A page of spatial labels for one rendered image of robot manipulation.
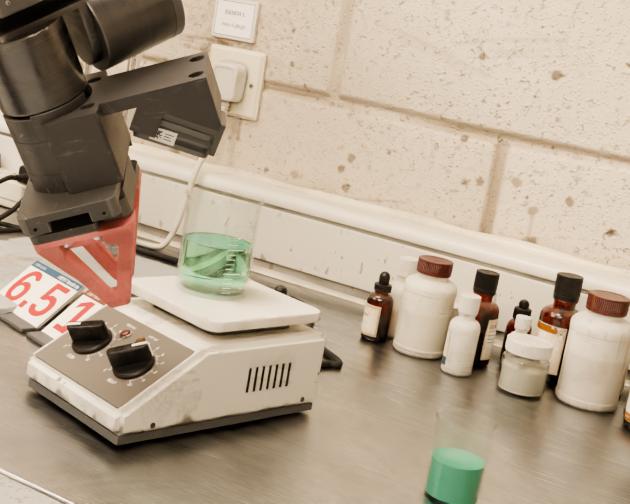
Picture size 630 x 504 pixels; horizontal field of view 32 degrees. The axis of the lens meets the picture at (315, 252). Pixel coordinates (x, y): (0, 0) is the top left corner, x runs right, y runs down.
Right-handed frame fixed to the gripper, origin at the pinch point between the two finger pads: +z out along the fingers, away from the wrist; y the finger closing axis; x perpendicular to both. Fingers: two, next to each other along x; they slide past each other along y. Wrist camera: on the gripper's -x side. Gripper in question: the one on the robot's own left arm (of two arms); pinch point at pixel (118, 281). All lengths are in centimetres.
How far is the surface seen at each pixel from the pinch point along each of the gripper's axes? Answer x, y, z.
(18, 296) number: 16.4, 22.8, 13.1
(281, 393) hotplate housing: -8.1, 3.0, 15.5
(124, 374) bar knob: 1.7, -1.6, 6.8
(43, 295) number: 13.6, 21.6, 12.8
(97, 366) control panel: 4.1, 0.6, 7.2
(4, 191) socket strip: 30, 67, 23
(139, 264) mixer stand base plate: 9.5, 42.3, 24.3
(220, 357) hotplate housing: -5.0, 0.3, 8.6
